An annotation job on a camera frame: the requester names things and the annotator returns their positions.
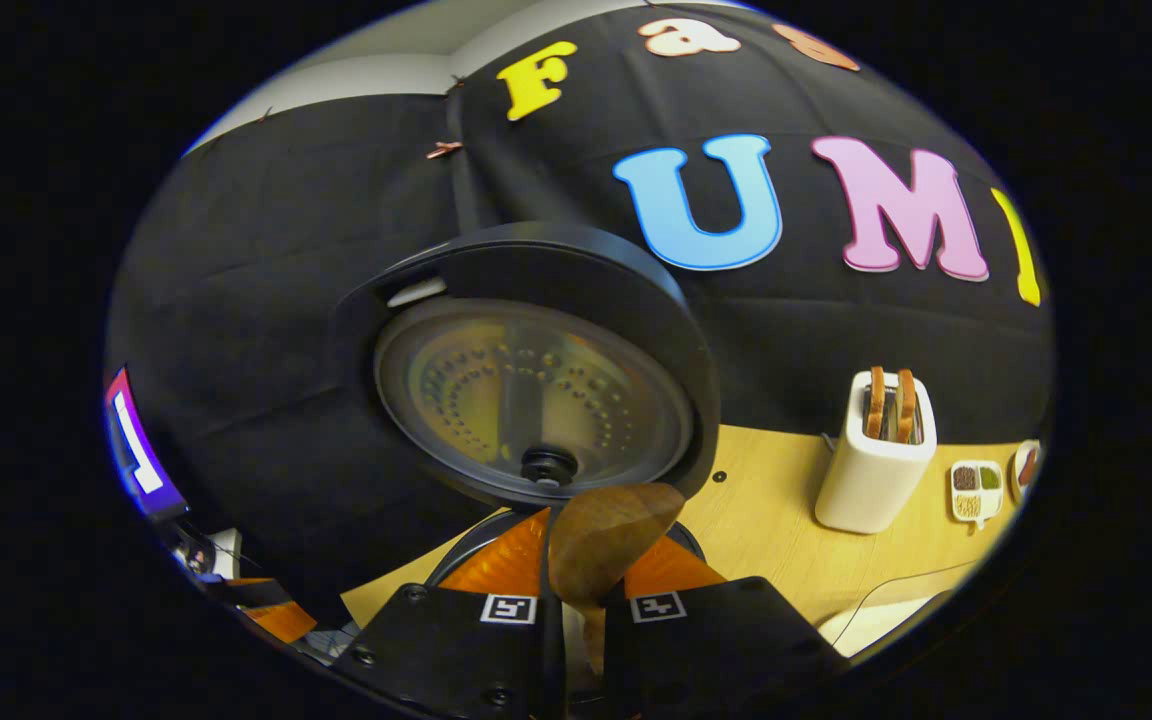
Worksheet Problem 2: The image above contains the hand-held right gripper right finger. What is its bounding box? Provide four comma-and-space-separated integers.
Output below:
604, 535, 849, 719

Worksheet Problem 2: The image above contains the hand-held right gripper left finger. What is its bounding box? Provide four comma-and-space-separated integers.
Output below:
331, 505, 565, 719

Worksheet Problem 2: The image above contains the wooden spoon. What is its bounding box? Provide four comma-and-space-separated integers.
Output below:
548, 483, 687, 676

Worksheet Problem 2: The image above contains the dark lidded silver rice cooker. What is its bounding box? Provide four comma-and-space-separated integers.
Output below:
333, 222, 722, 601

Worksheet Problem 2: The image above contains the glowing purple screen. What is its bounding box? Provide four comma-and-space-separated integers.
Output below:
104, 366, 189, 521

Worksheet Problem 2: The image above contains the white toaster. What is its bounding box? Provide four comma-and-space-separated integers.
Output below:
815, 366, 939, 535

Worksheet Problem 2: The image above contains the black backdrop cloth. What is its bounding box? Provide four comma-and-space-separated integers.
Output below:
104, 0, 1055, 621

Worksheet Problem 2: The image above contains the white divided bean dish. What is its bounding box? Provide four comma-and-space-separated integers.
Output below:
950, 459, 1005, 531

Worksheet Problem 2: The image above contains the white round plate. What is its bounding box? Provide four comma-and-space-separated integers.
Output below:
1010, 440, 1045, 506

